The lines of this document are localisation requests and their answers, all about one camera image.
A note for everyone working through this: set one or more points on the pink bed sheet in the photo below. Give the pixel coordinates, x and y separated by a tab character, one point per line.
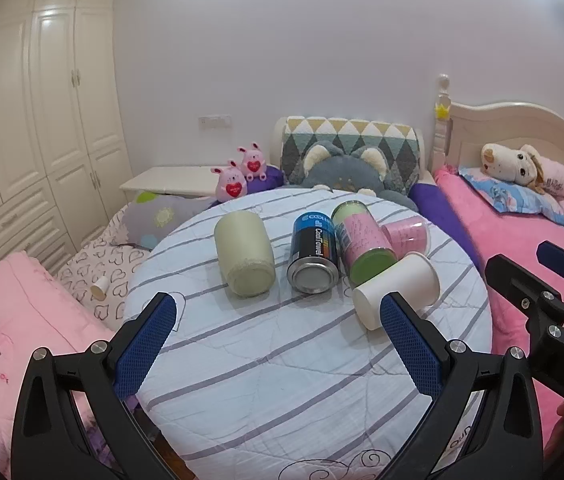
506	240

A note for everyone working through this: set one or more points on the pink bunny plush toy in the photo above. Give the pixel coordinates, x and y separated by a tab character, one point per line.
254	162
232	185

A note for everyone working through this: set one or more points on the white wall switch panel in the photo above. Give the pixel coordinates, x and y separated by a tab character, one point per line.
215	121

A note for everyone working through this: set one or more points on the grey cat plush cushion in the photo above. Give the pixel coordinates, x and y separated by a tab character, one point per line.
341	170

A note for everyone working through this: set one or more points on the heart print blanket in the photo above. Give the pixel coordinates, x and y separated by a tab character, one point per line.
112	265

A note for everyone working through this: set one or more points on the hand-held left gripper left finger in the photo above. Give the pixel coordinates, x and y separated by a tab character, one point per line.
144	347

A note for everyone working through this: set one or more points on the pink floral quilt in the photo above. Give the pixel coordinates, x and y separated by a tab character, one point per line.
7	320

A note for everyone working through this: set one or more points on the cream wooden headboard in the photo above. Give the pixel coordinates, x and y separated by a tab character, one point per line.
511	130

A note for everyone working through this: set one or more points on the small white paper cup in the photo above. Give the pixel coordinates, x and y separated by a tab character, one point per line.
100	288

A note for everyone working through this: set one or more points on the purple pillow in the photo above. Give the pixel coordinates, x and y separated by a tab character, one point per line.
434	210

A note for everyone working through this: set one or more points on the diamond pattern headboard cover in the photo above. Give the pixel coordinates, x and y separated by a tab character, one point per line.
396	145

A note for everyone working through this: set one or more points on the blue metal can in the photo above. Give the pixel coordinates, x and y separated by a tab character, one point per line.
313	250

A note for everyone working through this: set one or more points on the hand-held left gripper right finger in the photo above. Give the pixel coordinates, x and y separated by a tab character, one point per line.
411	352

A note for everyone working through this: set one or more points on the grey flower print pillow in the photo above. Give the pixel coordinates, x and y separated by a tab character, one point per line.
162	217

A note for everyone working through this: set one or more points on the green canister with pink label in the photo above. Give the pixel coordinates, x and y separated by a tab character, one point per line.
361	242

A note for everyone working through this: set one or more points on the cream ribbed cup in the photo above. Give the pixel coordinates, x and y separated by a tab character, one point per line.
243	252

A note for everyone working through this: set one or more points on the white bedside table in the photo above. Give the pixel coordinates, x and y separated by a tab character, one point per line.
172	180

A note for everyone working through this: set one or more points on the yellow crown sticker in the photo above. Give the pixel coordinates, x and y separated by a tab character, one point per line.
441	111

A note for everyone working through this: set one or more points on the blue cartoon print pillow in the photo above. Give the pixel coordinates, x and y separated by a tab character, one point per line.
516	197

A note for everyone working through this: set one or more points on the white wardrobe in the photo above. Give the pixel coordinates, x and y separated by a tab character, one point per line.
32	110

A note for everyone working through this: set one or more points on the cream dog plush toy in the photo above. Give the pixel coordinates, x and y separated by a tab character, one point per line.
511	165

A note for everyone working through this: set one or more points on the pink ribbed cup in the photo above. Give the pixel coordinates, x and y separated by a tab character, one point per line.
406	237

